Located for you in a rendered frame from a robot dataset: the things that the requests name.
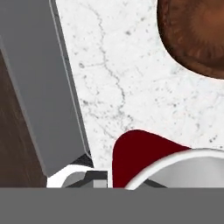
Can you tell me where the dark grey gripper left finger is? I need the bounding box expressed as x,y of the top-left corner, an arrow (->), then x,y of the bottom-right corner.
65,170 -> 109,189

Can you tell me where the brown wooden bowl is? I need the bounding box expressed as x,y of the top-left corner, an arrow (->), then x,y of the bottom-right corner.
156,0 -> 224,81

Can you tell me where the grey dishwasher door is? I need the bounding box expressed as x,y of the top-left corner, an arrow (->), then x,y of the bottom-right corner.
0,0 -> 92,179

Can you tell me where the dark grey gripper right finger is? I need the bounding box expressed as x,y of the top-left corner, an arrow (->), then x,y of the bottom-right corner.
143,178 -> 168,189

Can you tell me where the red cup with white inside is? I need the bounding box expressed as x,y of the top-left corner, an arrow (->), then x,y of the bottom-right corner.
112,129 -> 224,190

